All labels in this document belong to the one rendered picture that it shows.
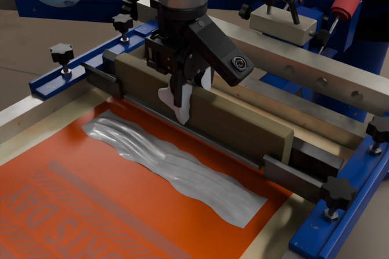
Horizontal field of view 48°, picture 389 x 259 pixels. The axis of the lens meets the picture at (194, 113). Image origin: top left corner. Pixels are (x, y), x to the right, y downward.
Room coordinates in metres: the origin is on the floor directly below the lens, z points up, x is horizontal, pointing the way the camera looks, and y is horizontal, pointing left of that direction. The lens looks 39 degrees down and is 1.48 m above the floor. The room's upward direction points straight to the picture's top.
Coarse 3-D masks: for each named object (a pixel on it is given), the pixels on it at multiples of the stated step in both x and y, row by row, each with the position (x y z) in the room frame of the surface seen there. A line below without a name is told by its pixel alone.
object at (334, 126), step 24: (144, 48) 0.85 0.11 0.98; (216, 72) 0.74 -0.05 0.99; (72, 96) 0.69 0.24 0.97; (240, 96) 0.69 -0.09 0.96; (264, 96) 0.66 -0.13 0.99; (288, 96) 0.66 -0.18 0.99; (0, 120) 0.59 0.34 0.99; (24, 120) 0.61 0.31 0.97; (288, 120) 0.63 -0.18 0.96; (312, 120) 0.60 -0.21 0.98; (336, 120) 0.59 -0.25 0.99; (0, 144) 0.56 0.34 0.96
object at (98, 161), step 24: (144, 120) 0.63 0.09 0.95; (48, 144) 0.56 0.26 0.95; (72, 144) 0.56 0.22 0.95; (96, 144) 0.56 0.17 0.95; (0, 168) 0.51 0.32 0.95; (24, 168) 0.51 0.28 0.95; (72, 168) 0.51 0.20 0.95; (96, 168) 0.51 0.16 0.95; (120, 168) 0.51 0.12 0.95; (144, 168) 0.51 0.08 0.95; (0, 192) 0.45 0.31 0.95; (120, 192) 0.45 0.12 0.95
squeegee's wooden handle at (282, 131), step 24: (120, 72) 0.67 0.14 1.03; (144, 72) 0.64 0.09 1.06; (144, 96) 0.64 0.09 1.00; (192, 96) 0.57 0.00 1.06; (216, 96) 0.57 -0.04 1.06; (192, 120) 0.57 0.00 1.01; (216, 120) 0.54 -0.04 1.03; (240, 120) 0.51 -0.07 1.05; (264, 120) 0.50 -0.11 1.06; (240, 144) 0.51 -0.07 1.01; (264, 144) 0.48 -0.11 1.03; (288, 144) 0.47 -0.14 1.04
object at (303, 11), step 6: (300, 6) 0.94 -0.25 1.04; (300, 12) 0.91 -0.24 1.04; (306, 12) 0.91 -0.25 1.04; (312, 12) 0.91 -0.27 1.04; (318, 12) 0.91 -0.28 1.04; (318, 18) 0.89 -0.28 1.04; (318, 24) 0.89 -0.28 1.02; (318, 30) 0.90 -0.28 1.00; (270, 36) 0.80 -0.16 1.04; (288, 42) 0.78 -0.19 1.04
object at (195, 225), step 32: (224, 160) 0.52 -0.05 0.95; (128, 192) 0.45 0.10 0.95; (160, 192) 0.45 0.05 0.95; (256, 192) 0.45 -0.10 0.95; (288, 192) 0.45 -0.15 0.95; (160, 224) 0.39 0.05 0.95; (192, 224) 0.39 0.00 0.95; (224, 224) 0.39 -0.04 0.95; (256, 224) 0.39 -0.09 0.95; (192, 256) 0.34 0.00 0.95; (224, 256) 0.34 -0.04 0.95
